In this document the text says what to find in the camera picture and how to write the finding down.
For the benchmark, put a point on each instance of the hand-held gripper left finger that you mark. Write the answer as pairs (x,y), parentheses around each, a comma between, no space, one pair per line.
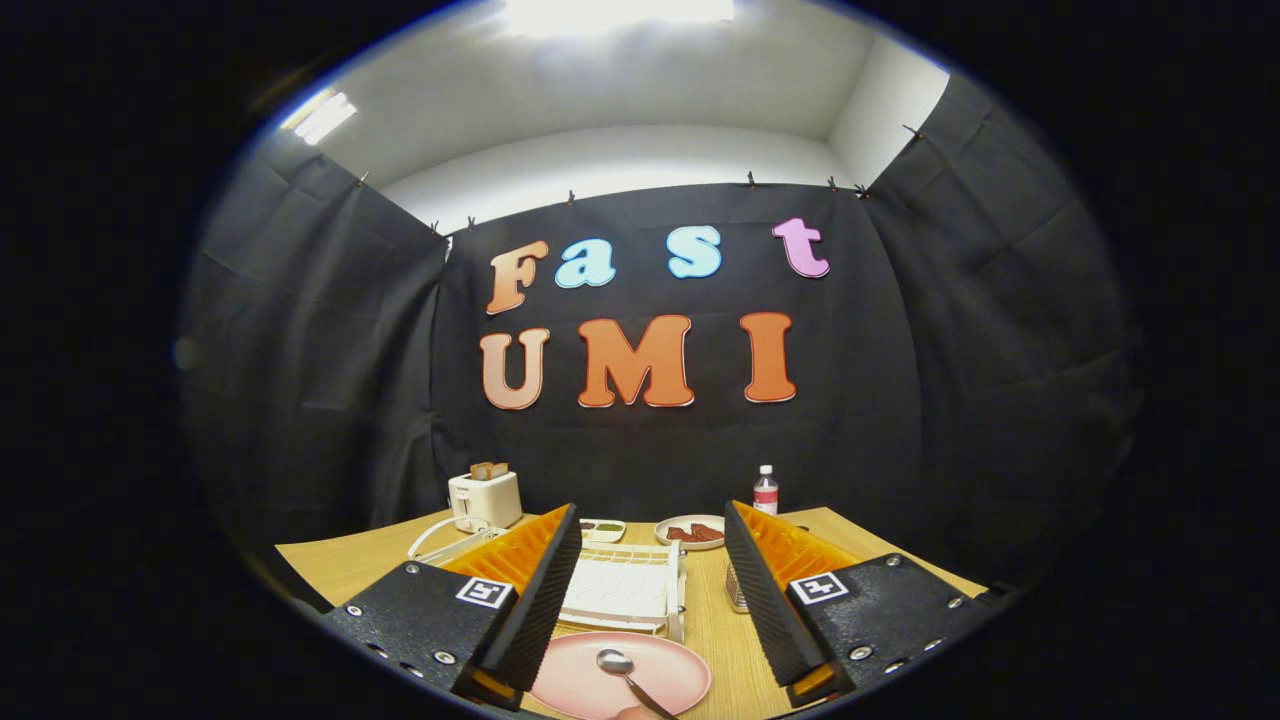
(540,600)

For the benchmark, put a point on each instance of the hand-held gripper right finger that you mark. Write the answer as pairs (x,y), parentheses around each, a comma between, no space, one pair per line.
(775,600)

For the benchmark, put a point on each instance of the metal spoon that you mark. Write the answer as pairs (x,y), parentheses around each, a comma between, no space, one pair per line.
(614,661)

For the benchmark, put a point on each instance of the pink plate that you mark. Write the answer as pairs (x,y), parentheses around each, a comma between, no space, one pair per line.
(660,680)

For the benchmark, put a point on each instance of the white divided dish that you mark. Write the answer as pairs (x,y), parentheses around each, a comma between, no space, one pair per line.
(590,532)

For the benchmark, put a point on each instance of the cream round plate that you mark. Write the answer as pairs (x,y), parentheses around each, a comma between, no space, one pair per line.
(690,545)

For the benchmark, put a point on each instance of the red steak piece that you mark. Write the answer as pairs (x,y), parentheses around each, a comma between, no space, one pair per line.
(682,535)
(708,532)

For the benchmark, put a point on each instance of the clear bottle with red label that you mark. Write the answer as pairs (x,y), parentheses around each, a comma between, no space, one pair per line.
(766,495)

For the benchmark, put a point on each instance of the white toaster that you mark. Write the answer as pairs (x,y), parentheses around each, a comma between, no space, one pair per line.
(485,500)

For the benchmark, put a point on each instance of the black backdrop cloth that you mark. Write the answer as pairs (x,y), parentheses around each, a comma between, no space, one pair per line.
(650,450)

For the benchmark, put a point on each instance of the ceiling light panel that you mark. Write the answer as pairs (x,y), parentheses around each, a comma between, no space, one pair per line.
(320,117)

